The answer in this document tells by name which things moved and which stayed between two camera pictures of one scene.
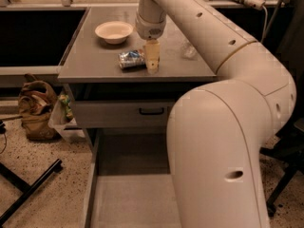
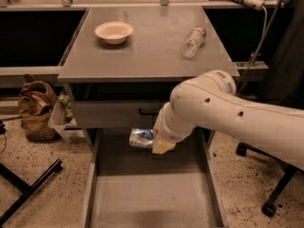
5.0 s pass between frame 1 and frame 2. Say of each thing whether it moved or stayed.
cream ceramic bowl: stayed
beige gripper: moved
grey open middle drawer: stayed
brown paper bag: stayed
